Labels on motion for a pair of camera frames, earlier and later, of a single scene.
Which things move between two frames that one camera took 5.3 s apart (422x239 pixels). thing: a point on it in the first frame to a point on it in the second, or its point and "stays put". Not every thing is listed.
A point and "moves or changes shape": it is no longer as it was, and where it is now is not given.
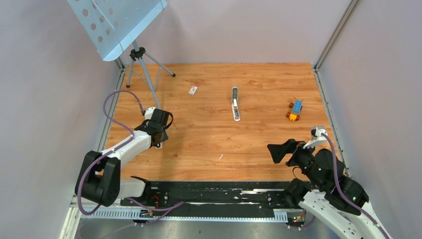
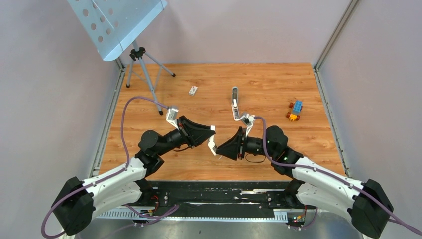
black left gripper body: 164,137 to 187,134
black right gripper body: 302,157 to 240,148
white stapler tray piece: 161,146 moves or changes shape
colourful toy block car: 297,107 stays put
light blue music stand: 111,24 stays put
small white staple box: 192,90 stays put
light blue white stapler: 235,104 stays put
